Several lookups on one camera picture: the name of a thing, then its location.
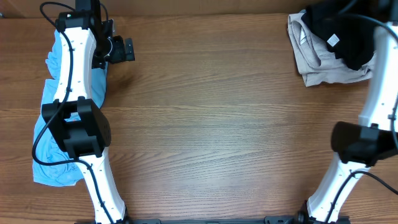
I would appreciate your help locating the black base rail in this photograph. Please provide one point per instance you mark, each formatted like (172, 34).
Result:
(286, 219)

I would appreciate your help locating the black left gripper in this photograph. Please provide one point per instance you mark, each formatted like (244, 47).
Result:
(127, 50)

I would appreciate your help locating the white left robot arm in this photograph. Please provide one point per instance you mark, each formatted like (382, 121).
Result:
(76, 123)

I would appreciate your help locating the folded black garment with tag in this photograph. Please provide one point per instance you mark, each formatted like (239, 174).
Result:
(354, 37)

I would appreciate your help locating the light blue t-shirt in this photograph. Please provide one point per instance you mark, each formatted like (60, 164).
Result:
(47, 150)

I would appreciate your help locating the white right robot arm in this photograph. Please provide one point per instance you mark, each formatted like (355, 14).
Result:
(358, 147)

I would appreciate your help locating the folded beige garment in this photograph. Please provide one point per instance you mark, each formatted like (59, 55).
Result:
(315, 63)

